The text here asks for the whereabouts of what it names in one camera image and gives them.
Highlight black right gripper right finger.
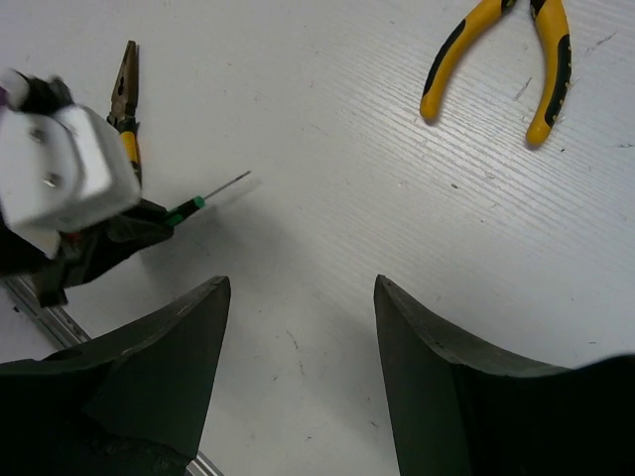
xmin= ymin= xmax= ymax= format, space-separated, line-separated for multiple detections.
xmin=374 ymin=276 xmax=634 ymax=475

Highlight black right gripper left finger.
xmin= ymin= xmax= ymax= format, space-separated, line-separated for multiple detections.
xmin=1 ymin=277 xmax=231 ymax=475

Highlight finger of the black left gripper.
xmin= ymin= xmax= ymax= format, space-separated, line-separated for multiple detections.
xmin=34 ymin=199 xmax=174 ymax=307

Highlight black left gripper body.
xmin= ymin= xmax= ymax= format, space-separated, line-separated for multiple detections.
xmin=0 ymin=73 xmax=75 ymax=308

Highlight yellow pliers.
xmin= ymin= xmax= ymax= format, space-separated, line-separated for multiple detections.
xmin=420 ymin=0 xmax=572 ymax=149
xmin=106 ymin=41 xmax=142 ymax=183

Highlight green black screwdriver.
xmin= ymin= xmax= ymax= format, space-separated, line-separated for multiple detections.
xmin=164 ymin=171 xmax=251 ymax=227

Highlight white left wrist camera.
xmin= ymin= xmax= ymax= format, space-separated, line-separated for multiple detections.
xmin=1 ymin=69 xmax=141 ymax=259

